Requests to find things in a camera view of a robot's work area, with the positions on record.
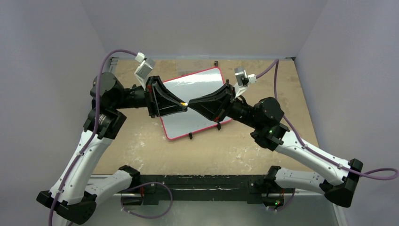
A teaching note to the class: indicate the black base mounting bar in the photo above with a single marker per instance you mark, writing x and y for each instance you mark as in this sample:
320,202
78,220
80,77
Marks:
251,189

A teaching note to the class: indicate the red framed whiteboard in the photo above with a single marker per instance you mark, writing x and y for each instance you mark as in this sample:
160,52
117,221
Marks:
188,87

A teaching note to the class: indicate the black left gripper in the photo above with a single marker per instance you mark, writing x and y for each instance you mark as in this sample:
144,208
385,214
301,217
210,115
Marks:
154,85

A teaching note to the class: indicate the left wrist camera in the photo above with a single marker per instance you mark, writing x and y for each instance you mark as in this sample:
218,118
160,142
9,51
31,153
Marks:
146,65

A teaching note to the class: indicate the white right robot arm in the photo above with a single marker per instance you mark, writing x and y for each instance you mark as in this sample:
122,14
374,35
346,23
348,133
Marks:
333,177

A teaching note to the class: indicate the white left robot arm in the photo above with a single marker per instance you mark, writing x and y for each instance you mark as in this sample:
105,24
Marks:
71,200

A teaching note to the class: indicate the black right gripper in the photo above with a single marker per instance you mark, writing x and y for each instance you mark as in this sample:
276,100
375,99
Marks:
227,101

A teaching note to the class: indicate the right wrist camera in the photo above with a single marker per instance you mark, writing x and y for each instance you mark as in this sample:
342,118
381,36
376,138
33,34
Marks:
243,81

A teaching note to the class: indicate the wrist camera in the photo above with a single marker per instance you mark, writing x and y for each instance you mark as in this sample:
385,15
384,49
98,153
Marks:
243,81
146,65

